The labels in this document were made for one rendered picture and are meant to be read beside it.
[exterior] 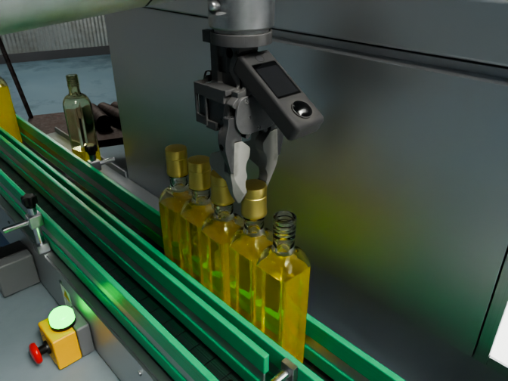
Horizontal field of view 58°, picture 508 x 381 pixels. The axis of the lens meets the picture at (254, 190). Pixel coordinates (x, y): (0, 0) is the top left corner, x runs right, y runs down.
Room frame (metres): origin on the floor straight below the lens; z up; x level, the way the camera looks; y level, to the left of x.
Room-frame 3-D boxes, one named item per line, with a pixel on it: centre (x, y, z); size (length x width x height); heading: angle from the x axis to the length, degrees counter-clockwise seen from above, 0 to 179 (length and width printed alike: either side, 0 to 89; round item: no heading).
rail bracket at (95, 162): (1.04, 0.39, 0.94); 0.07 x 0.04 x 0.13; 133
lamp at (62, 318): (0.62, 0.35, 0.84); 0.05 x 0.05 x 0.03
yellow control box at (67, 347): (0.62, 0.35, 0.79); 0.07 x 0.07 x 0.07; 43
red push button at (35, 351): (0.59, 0.39, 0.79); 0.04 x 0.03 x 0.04; 43
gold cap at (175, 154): (0.66, 0.12, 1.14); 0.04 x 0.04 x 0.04
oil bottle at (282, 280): (0.48, -0.04, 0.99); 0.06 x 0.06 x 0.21; 43
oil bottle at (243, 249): (0.53, 0.00, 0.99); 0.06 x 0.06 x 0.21; 43
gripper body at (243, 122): (0.55, 0.02, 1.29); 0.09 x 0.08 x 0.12; 43
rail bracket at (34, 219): (0.76, 0.46, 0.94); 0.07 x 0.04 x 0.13; 133
